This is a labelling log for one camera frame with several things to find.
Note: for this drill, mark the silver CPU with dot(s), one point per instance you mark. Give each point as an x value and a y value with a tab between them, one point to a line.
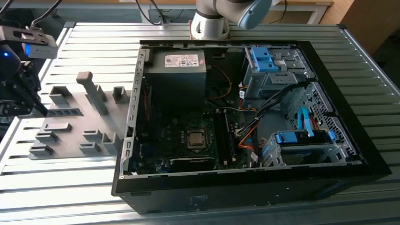
197	138

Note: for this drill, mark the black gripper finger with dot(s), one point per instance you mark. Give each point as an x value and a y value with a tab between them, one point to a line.
15	107
31	82

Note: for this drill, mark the green motherboard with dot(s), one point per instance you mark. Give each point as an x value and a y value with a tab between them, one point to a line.
169	138

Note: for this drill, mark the small grey metal disk bay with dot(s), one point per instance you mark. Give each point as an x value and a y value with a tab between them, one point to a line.
313	148

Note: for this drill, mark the short white frame wooden desk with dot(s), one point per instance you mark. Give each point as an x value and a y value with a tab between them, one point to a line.
313	3

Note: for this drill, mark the CPU socket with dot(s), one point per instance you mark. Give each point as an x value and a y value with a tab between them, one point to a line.
197	147

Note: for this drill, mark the black open PC case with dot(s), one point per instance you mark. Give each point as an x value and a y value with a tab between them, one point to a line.
219	194

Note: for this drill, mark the brown wooden cabinet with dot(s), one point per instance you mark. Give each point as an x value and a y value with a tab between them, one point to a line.
375	23

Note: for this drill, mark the large grey metal drive cage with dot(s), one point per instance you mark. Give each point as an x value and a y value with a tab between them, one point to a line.
273	82

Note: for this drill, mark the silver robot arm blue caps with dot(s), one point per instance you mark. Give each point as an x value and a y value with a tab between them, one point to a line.
210	25

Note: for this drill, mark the grey power supply unit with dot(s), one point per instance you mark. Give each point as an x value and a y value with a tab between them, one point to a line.
175	82

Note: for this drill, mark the grey parts rack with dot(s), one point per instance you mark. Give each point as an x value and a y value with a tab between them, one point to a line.
78	126

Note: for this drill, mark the black graphics card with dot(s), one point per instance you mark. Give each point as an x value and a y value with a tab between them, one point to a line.
191	164

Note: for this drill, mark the black RAM slot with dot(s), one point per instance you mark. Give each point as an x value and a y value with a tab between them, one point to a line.
221	140

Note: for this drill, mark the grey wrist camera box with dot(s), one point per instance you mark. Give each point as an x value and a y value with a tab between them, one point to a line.
41	50

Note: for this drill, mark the empty blue disk carrier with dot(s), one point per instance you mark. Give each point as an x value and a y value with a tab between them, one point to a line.
263	61

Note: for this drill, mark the blue RAM stick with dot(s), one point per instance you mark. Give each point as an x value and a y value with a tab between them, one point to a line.
66	112

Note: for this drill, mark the hard disk in blue carrier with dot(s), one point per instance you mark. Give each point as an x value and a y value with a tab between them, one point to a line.
291	137

